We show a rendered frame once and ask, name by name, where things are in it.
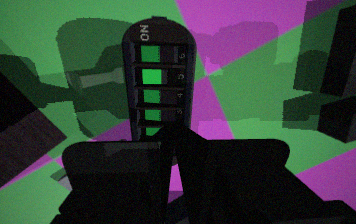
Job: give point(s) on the dark grey controller unit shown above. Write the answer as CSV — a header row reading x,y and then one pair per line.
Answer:
x,y
159,58

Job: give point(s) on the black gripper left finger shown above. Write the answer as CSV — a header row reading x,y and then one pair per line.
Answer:
x,y
123,161

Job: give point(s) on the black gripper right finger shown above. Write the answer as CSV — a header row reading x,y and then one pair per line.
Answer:
x,y
198,158

